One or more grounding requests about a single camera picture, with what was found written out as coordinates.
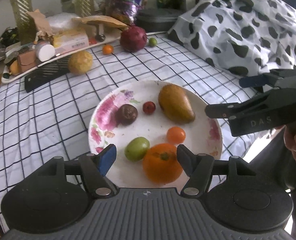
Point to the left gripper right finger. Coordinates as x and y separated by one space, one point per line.
200 169

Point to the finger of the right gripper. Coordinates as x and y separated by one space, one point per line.
269 79
267 103

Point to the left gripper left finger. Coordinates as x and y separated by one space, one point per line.
93 168

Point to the large orange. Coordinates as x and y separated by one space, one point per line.
160 164

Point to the small orange kumquat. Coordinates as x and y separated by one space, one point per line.
175 135

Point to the green plum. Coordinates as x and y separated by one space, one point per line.
136 149

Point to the dark purple passion fruit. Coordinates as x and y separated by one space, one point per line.
126 114

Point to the brown mango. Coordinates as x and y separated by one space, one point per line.
175 104

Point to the small red fruit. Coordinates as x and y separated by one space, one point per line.
149 107

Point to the yellow round melon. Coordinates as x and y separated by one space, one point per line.
80 62

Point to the small orange tangerine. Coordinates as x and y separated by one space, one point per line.
107 49

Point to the small green lime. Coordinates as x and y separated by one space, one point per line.
152 42

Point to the dark red cabbage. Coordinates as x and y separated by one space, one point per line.
133 39

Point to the cow print blanket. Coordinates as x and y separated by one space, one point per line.
244 37

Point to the white floral plate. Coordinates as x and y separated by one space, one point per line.
203 135

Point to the checked white tablecloth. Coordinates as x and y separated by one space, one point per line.
53 119

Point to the black ribbed device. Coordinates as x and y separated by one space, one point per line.
46 73

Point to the white tray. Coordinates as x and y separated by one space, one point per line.
112 36

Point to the white round jar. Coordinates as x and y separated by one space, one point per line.
44 51

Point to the brown leather pouch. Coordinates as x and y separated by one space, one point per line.
27 60

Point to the yellow white box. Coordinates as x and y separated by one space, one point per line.
70 40

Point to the black zip case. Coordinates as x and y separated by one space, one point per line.
157 20

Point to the crumpled brown paper bag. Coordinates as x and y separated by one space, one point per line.
43 28

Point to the brown paper envelope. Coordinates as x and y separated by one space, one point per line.
101 19

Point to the clear plastic bag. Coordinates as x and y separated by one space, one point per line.
61 22

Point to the purple snack bag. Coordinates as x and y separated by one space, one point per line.
124 10

